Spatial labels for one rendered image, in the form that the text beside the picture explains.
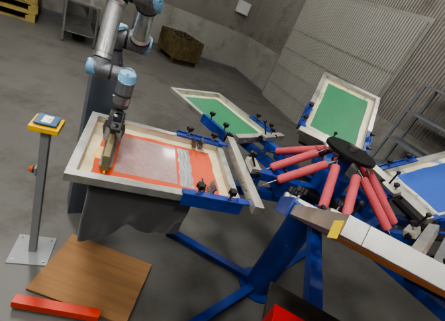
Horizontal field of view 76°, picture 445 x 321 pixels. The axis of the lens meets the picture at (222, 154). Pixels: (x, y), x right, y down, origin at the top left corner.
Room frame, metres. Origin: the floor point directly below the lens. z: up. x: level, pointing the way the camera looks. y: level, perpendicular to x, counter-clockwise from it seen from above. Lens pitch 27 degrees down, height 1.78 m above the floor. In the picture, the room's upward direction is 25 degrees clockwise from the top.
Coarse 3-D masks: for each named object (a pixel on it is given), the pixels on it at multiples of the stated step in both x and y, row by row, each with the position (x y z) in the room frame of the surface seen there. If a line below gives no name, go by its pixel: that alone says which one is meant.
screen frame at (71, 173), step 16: (96, 112) 1.39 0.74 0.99; (128, 128) 1.43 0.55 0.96; (144, 128) 1.47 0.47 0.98; (80, 144) 1.06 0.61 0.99; (208, 144) 1.62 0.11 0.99; (80, 160) 0.97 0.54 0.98; (224, 160) 1.51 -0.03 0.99; (64, 176) 0.85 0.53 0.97; (80, 176) 0.87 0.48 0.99; (96, 176) 0.91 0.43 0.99; (112, 176) 0.95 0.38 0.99; (224, 176) 1.37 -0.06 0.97; (144, 192) 0.97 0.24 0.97; (160, 192) 1.00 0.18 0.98; (176, 192) 1.04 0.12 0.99
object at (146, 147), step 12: (120, 144) 1.25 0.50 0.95; (132, 144) 1.30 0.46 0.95; (144, 144) 1.35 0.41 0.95; (156, 144) 1.41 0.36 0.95; (168, 144) 1.47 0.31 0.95; (144, 156) 1.25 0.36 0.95; (156, 156) 1.29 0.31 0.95; (168, 156) 1.34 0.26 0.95; (192, 156) 1.45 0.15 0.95; (204, 156) 1.52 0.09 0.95; (204, 168) 1.39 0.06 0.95
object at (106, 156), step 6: (114, 132) 1.17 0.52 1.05; (108, 138) 1.11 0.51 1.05; (114, 138) 1.13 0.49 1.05; (108, 144) 1.06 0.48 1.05; (114, 144) 1.16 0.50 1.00; (108, 150) 1.02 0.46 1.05; (108, 156) 0.98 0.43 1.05; (102, 162) 0.97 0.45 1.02; (108, 162) 0.98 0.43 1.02; (102, 168) 0.97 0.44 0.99; (108, 168) 0.99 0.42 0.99
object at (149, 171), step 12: (120, 156) 1.16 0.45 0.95; (132, 156) 1.20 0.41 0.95; (96, 168) 1.00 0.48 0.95; (120, 168) 1.07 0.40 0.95; (132, 168) 1.11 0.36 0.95; (144, 168) 1.15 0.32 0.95; (156, 168) 1.19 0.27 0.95; (168, 168) 1.24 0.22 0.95; (192, 168) 1.33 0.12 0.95; (144, 180) 1.07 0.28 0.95; (156, 180) 1.10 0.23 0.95; (168, 180) 1.14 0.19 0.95; (204, 180) 1.28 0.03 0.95; (216, 192) 1.22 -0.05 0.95
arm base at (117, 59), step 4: (116, 52) 1.63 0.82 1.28; (120, 52) 1.65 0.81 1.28; (112, 56) 1.61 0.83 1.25; (116, 56) 1.63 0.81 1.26; (120, 56) 1.66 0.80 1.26; (112, 60) 1.61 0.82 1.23; (116, 60) 1.62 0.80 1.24; (120, 60) 1.66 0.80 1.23; (116, 64) 1.62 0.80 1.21; (120, 64) 1.65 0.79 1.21
